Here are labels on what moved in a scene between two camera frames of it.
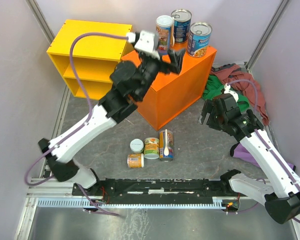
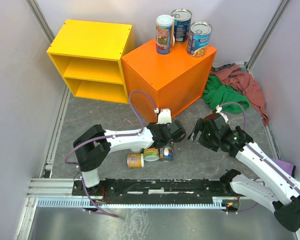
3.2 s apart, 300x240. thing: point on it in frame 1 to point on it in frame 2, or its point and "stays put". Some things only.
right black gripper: [209, 107] to [199, 127]
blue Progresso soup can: [198, 39] stays put
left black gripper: [174, 66] to [161, 125]
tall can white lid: [163, 24] stays put
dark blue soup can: [182, 19] stays put
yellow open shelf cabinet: [94, 57] stays put
